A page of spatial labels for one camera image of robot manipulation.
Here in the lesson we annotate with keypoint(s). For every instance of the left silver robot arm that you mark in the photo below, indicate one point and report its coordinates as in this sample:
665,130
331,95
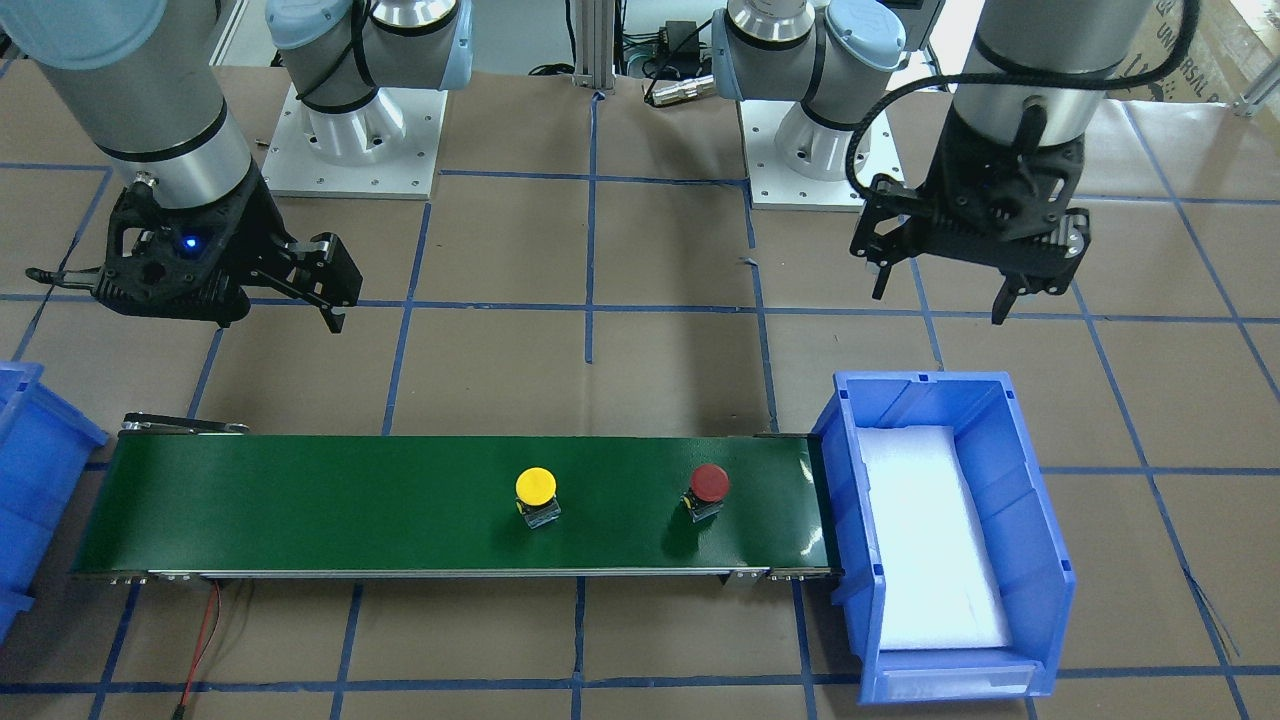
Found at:
837,62

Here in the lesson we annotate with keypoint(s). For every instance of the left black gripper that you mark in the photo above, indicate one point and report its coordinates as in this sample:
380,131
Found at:
941,192

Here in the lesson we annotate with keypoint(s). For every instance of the blue plastic bin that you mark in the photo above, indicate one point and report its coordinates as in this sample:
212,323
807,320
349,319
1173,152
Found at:
1033,570
45,443

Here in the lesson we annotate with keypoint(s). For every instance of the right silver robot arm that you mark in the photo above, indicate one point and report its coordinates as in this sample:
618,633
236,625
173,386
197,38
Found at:
136,75

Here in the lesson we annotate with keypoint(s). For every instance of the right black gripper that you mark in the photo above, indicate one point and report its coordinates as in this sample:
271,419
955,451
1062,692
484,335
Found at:
257,228

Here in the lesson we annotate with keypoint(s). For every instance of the aluminium frame post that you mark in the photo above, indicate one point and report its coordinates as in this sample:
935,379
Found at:
596,36

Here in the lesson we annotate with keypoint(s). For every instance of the white foam in bin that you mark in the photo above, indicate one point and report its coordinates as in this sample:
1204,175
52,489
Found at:
940,590

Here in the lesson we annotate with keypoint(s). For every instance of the red push button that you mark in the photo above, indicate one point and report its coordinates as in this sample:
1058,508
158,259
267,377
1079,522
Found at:
709,485

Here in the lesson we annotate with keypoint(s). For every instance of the black power adapter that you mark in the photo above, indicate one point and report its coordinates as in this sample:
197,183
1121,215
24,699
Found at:
678,42

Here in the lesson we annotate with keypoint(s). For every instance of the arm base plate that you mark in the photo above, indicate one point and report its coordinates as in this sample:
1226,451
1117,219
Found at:
386,150
794,163

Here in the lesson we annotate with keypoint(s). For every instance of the cardboard box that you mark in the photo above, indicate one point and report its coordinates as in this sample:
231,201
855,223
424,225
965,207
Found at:
1235,43

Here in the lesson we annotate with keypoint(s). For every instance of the green conveyor belt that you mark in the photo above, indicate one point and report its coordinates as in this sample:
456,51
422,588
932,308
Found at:
379,507

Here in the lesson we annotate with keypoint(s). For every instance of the yellow push button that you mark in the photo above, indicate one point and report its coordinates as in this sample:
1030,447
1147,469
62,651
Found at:
536,497

